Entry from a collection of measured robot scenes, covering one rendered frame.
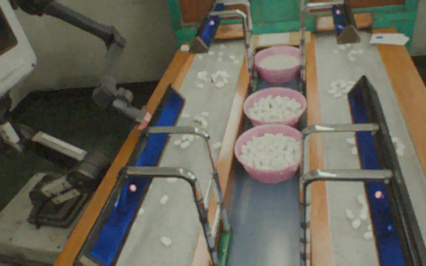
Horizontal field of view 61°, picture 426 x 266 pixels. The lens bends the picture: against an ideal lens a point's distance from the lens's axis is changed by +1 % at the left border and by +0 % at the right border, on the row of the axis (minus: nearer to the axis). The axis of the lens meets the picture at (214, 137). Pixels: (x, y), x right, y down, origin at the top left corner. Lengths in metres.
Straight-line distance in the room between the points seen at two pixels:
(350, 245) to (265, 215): 0.29
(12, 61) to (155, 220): 0.72
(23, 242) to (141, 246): 0.74
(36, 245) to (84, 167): 0.45
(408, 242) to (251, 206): 0.70
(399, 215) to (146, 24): 2.78
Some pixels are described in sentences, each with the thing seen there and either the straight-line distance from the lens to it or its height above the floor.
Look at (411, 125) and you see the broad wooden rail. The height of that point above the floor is 0.77.
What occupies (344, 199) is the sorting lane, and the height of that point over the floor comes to 0.74.
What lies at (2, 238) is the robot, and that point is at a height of 0.47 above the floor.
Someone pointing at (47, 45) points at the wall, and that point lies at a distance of 3.66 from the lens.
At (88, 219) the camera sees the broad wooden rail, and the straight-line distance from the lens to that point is 1.30.
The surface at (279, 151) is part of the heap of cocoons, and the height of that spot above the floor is 0.74.
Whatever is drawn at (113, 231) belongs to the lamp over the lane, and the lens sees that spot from 0.78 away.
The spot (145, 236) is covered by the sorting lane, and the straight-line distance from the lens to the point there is 1.20.
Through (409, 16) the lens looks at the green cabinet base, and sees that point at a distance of 2.29.
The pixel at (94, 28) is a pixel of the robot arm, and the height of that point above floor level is 1.12.
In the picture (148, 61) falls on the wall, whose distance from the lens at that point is 3.36.
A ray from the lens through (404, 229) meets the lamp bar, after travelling 0.69.
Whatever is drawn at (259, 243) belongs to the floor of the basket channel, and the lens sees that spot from 1.19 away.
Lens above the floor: 1.64
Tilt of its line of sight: 37 degrees down
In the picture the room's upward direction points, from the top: 11 degrees counter-clockwise
